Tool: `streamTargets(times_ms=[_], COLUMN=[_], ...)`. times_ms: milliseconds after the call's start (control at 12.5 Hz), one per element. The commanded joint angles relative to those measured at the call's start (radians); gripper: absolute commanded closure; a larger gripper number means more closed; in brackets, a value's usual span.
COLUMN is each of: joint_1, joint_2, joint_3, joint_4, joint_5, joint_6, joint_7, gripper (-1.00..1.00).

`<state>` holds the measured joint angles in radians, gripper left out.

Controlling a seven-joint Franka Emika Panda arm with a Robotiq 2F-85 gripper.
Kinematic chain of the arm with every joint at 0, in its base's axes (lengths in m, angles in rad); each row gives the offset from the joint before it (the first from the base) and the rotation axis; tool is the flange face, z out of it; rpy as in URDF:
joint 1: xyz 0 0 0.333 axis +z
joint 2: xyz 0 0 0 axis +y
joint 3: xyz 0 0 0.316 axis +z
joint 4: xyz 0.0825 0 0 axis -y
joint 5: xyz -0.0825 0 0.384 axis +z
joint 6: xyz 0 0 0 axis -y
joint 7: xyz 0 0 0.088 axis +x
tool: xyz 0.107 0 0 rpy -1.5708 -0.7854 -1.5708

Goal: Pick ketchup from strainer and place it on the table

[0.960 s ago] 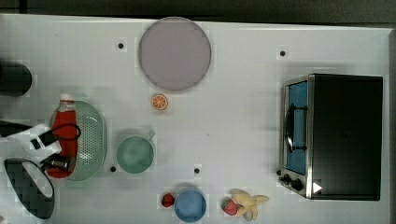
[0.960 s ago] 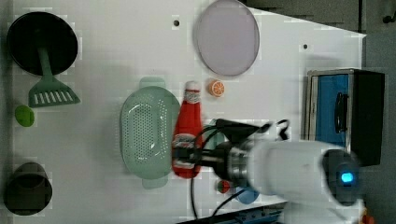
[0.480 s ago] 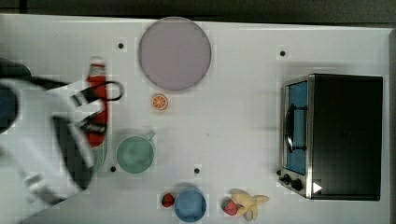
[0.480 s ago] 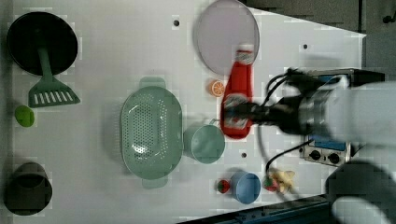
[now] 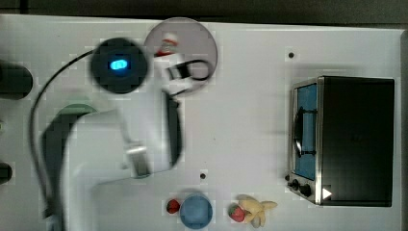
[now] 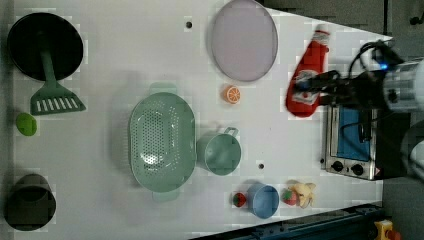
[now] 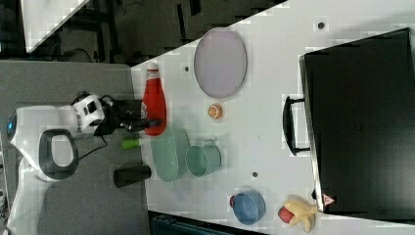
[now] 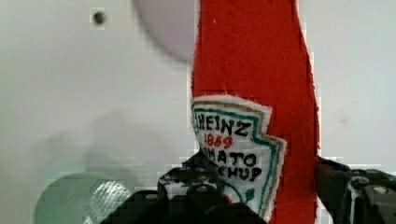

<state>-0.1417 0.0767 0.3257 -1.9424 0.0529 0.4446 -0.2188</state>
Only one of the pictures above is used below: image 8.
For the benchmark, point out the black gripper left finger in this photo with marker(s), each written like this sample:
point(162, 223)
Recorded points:
point(189, 194)

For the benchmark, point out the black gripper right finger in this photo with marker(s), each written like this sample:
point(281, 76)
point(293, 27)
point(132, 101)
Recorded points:
point(356, 196)

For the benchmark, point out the red plush ketchup bottle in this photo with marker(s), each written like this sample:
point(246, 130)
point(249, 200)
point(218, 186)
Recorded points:
point(254, 110)

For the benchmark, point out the green measuring cup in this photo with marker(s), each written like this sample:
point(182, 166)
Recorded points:
point(80, 199)

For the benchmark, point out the pale purple round plate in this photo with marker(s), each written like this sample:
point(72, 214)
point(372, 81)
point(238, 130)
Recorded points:
point(172, 25)

